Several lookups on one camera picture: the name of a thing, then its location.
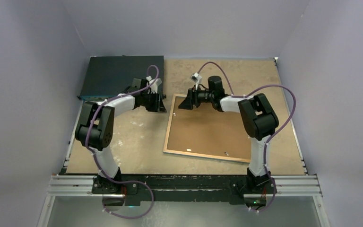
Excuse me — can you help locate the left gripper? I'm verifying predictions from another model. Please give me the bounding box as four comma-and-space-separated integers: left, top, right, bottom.
141, 90, 166, 113

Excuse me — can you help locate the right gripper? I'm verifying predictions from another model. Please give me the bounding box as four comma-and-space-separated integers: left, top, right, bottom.
178, 85, 214, 110

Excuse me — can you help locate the brown backing board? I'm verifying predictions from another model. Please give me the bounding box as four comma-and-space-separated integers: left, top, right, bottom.
167, 96, 252, 160

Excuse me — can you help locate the blue wooden picture frame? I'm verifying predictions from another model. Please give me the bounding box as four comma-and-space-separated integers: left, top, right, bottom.
163, 93, 253, 164

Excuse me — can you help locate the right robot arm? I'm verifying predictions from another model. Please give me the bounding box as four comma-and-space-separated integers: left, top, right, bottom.
178, 73, 279, 192

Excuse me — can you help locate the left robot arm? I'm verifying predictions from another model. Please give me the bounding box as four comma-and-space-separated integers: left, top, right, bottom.
75, 76, 166, 193

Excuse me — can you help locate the dark blue flat box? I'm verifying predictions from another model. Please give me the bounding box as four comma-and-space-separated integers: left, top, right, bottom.
78, 55, 164, 101

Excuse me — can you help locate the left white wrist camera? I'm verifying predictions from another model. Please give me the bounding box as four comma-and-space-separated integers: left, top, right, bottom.
146, 76, 162, 94

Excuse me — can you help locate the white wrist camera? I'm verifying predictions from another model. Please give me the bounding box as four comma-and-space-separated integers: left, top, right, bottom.
146, 76, 162, 94
190, 72, 202, 91

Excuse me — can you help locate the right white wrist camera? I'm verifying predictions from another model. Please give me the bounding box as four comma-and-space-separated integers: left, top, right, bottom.
190, 72, 202, 91

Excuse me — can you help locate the black aluminium mounting rail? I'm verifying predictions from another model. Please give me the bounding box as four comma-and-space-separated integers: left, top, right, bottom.
48, 174, 322, 207

